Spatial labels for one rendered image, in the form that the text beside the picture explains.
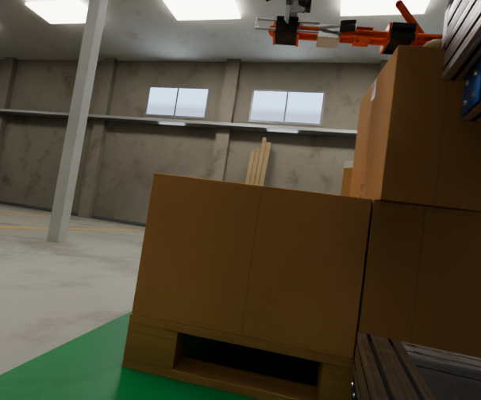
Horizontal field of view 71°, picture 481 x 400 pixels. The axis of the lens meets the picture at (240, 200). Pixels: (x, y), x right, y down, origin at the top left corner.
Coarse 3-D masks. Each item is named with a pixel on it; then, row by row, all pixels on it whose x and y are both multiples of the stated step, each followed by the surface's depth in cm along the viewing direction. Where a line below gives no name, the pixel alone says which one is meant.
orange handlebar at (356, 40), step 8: (272, 32) 110; (344, 32) 105; (352, 32) 105; (360, 32) 104; (368, 32) 104; (376, 32) 104; (384, 32) 103; (344, 40) 109; (352, 40) 109; (360, 40) 107; (368, 40) 106; (376, 40) 108; (424, 40) 103
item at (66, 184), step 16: (96, 0) 335; (96, 16) 333; (96, 32) 335; (96, 48) 338; (80, 64) 331; (96, 64) 341; (80, 80) 330; (80, 96) 328; (80, 112) 327; (80, 128) 330; (64, 144) 327; (80, 144) 333; (64, 160) 325; (64, 176) 324; (64, 192) 322; (64, 208) 323; (64, 224) 326; (48, 240) 321; (64, 240) 329
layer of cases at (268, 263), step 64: (192, 192) 94; (256, 192) 91; (192, 256) 92; (256, 256) 89; (320, 256) 86; (384, 256) 84; (448, 256) 81; (192, 320) 91; (256, 320) 88; (320, 320) 85; (384, 320) 83; (448, 320) 80
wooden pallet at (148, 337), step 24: (144, 336) 92; (168, 336) 91; (216, 336) 89; (144, 360) 92; (168, 360) 91; (192, 360) 98; (336, 360) 84; (216, 384) 88; (240, 384) 88; (264, 384) 90; (288, 384) 92; (336, 384) 83
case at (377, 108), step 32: (416, 64) 85; (384, 96) 93; (416, 96) 85; (448, 96) 84; (384, 128) 88; (416, 128) 84; (448, 128) 83; (480, 128) 82; (384, 160) 85; (416, 160) 84; (448, 160) 83; (480, 160) 82; (352, 192) 118; (384, 192) 84; (416, 192) 83; (448, 192) 82; (480, 192) 81
